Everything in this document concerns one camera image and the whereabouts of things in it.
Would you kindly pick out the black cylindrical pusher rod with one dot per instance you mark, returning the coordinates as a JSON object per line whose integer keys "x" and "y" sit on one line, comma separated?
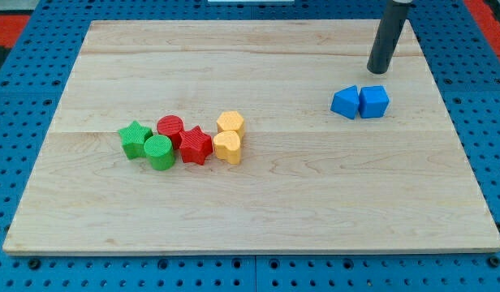
{"x": 388, "y": 34}

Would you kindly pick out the blue cube block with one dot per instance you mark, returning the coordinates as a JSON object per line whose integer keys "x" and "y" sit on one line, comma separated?
{"x": 373, "y": 101}

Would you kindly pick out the blue triangular prism block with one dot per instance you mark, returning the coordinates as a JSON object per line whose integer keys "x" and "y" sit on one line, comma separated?
{"x": 346, "y": 102}

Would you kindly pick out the light wooden board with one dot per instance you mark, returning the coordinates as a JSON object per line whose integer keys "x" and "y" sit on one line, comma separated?
{"x": 310, "y": 182}

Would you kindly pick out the yellow hexagon block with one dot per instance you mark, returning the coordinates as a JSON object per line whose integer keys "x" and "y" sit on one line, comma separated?
{"x": 231, "y": 121}

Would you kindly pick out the yellow heart block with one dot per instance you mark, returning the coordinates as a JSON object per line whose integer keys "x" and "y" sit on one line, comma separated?
{"x": 227, "y": 146}

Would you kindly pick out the red star block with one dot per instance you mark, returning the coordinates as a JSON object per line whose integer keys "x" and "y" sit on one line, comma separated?
{"x": 195, "y": 146}

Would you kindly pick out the red cylinder block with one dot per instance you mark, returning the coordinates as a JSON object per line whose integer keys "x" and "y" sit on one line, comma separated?
{"x": 171, "y": 126}

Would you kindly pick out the green cylinder block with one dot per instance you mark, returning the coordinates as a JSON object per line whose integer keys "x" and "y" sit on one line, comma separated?
{"x": 159, "y": 152}

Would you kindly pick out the green star block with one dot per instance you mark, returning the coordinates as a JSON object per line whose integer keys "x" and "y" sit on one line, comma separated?
{"x": 133, "y": 138}

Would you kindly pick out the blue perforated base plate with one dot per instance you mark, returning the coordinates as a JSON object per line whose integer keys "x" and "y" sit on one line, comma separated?
{"x": 465, "y": 67}

